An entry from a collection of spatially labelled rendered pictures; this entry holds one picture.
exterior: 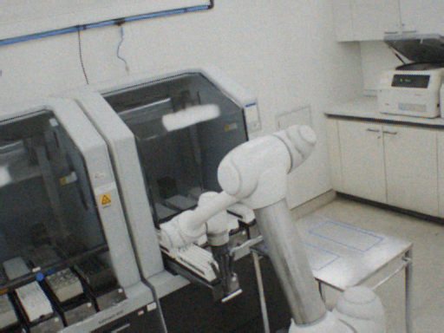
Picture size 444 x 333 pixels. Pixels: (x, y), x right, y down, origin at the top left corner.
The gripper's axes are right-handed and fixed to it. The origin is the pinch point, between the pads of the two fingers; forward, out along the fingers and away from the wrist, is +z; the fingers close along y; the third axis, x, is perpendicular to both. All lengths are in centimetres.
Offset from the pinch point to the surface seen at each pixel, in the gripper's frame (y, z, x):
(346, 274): -33.4, -1.9, 36.9
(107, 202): 27, -38, -42
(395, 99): -230, -24, -73
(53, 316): 67, -1, -34
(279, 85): -178, -44, -153
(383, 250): -57, -2, 37
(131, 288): 28, 6, -41
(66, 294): 57, -5, -41
